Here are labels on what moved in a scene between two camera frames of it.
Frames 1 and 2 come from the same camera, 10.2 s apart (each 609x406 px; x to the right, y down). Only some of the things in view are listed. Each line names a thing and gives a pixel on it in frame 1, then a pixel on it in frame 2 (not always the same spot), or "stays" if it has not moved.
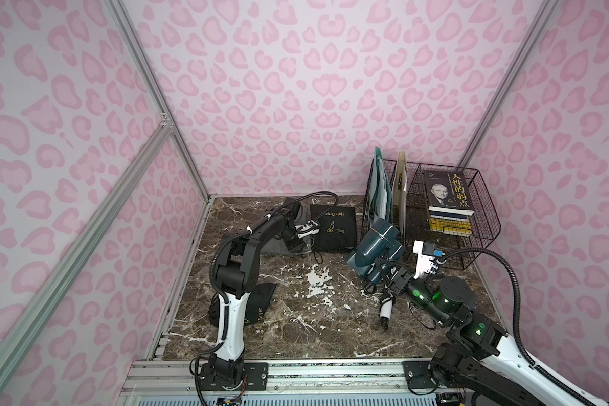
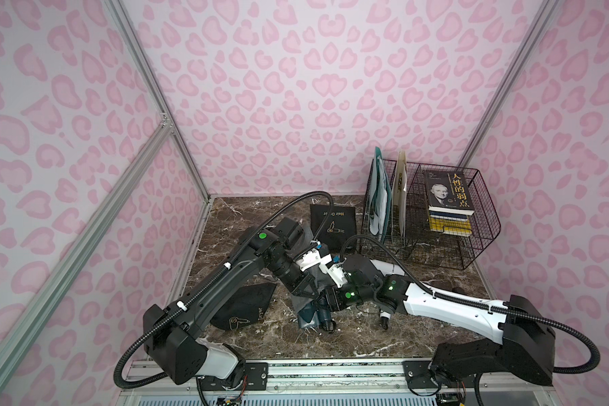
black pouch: x=337 y=227 stays
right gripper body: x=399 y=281 -> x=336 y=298
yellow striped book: x=450 y=223 stays
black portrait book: x=447 y=192 stays
